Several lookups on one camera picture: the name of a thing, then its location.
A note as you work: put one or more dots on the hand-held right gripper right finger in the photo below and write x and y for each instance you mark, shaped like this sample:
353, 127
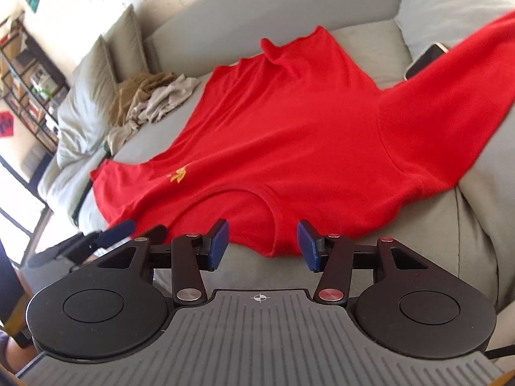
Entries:
308, 245

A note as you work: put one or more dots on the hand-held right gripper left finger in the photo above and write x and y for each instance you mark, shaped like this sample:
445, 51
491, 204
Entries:
219, 245

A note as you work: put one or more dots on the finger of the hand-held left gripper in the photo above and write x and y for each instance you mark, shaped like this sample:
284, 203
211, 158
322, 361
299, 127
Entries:
116, 235
155, 234

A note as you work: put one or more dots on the red t-shirt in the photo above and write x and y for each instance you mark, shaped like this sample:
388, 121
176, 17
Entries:
301, 128

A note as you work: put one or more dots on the beige crumpled cloth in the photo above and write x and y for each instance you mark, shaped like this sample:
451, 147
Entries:
169, 98

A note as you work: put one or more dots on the olive grey back cushion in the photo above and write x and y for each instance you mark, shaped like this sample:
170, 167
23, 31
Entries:
128, 44
86, 100

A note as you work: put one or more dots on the tan crumpled cloth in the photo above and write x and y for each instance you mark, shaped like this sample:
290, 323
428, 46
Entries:
136, 92

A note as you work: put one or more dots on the black metal bookshelf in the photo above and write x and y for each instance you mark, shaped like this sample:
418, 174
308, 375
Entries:
32, 76

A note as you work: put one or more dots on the white smartphone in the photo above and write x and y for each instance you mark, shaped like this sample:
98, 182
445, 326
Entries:
426, 61

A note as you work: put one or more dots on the grey sofa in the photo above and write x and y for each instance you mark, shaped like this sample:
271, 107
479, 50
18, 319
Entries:
281, 20

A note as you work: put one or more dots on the light grey side cushion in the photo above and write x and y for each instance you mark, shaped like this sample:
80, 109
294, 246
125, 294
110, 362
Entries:
454, 4

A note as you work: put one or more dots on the red paper wall decoration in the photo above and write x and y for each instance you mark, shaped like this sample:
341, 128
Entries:
5, 124

